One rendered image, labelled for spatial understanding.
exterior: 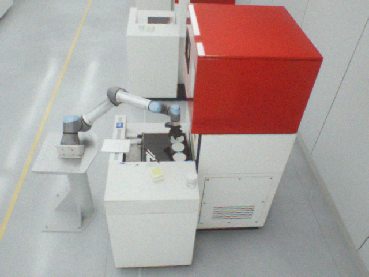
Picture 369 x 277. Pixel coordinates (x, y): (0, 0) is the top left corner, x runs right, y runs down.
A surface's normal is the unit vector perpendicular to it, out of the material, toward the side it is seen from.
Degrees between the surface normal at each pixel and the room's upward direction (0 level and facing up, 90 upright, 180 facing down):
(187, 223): 90
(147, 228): 90
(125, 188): 0
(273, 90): 90
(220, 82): 90
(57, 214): 0
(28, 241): 0
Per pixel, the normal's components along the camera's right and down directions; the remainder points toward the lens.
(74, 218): 0.05, -0.75
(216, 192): 0.07, 0.67
